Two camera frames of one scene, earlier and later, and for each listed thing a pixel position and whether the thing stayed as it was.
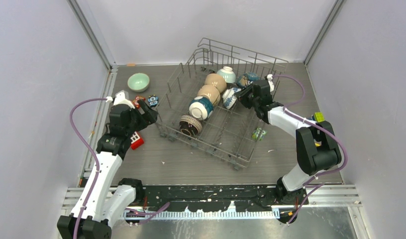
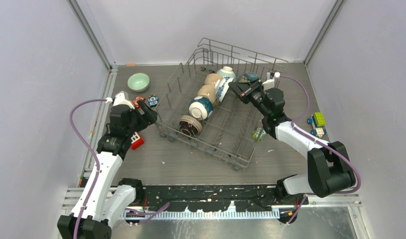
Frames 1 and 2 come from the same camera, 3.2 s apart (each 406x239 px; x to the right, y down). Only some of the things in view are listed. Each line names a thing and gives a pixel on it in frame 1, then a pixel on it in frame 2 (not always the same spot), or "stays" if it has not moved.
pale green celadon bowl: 138,82 stays
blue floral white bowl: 228,98 to 221,86
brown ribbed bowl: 189,126 stays
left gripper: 149,115 stays
